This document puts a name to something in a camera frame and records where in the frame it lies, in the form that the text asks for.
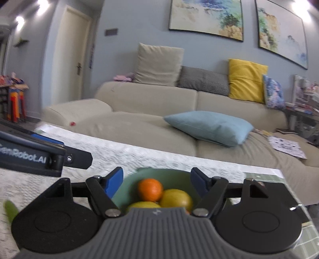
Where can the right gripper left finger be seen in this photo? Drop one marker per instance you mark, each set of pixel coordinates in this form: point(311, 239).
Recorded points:
point(101, 191)

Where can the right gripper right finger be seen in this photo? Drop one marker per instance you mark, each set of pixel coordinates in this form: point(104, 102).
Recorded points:
point(211, 192)

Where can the orange tangerine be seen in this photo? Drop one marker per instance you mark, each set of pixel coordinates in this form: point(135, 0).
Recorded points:
point(150, 190)

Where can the white lace tablecloth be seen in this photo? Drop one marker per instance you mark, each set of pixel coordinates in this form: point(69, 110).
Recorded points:
point(21, 188)

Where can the stacked colourful stools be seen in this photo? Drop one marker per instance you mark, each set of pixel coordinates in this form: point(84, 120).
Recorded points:
point(16, 105)

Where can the yellow lemon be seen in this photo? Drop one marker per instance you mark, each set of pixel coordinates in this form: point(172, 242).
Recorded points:
point(176, 198)

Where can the yellow green pomelo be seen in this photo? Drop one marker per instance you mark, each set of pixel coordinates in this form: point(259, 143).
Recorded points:
point(143, 204)

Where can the green fruit bowl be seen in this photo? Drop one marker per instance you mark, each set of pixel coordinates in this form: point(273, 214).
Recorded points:
point(169, 178)

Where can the green fruit on table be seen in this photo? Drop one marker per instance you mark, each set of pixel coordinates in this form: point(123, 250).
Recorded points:
point(11, 210)

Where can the light blue cushion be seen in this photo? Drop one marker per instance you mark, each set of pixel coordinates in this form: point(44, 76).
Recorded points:
point(213, 127)

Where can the black notebook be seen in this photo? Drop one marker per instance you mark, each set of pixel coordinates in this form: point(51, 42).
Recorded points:
point(281, 192)

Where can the beige sofa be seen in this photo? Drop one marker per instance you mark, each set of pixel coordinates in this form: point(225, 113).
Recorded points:
point(133, 113)

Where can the patterned paper sheet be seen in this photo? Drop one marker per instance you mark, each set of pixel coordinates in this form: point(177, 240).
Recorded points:
point(286, 146)

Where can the grey patterned cushion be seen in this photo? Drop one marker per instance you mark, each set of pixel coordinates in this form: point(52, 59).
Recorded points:
point(204, 81)

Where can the floral blue cushion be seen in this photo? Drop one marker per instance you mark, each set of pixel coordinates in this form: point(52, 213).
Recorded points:
point(273, 94)

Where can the pink cloth on sofa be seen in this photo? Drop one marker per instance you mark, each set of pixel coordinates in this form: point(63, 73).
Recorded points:
point(125, 78)

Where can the yellow cushion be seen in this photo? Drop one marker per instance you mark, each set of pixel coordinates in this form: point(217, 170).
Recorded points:
point(246, 80)

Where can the cream door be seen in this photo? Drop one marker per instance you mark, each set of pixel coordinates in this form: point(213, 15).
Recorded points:
point(68, 58)

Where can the cluttered side shelf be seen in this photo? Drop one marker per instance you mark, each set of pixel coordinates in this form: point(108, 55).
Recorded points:
point(302, 111)

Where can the beige back cushion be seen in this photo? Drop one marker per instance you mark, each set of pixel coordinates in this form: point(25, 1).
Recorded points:
point(158, 65)

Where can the framed landscape painting left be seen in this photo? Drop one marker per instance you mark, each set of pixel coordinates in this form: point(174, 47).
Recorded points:
point(222, 18)

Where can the framed landscape painting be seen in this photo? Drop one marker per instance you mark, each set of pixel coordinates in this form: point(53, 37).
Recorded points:
point(281, 32)
point(222, 18)

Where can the framed landscape painting right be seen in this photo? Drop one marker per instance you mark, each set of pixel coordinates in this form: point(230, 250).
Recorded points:
point(281, 32)

